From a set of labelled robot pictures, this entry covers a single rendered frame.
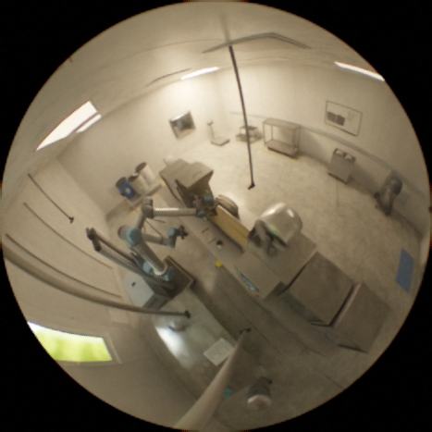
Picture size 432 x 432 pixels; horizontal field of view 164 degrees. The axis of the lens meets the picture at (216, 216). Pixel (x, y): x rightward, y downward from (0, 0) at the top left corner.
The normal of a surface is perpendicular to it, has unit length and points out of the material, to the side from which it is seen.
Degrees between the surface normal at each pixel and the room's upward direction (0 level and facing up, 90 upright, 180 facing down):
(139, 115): 90
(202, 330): 0
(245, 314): 0
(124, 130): 90
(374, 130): 90
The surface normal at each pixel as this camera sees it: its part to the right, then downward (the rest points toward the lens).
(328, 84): -0.75, 0.62
